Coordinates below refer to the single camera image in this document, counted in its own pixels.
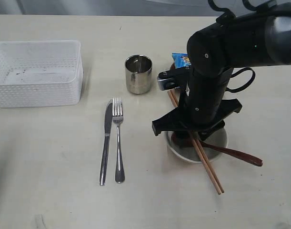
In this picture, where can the stainless steel cup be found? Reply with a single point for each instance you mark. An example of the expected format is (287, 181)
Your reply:
(138, 70)

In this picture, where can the white perforated plastic basket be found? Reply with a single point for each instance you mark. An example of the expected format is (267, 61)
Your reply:
(40, 73)

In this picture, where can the silver fork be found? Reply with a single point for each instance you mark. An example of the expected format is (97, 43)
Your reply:
(117, 118)

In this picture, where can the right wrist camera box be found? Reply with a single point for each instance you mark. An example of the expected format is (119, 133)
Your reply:
(173, 78)

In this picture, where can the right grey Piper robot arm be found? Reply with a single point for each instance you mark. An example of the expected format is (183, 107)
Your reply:
(260, 38)

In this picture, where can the silver table knife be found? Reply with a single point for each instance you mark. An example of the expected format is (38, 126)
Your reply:
(107, 130)

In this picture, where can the blue chips bag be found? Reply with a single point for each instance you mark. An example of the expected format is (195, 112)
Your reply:
(180, 60)

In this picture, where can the wooden chopstick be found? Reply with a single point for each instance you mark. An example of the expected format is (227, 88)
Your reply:
(207, 164)
(212, 167)

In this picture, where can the dark brown round plate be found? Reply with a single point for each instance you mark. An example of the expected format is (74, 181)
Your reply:
(175, 92)

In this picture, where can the brown wooden spoon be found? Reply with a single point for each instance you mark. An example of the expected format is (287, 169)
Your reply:
(186, 142)

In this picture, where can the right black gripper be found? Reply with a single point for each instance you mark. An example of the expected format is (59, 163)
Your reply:
(201, 111)

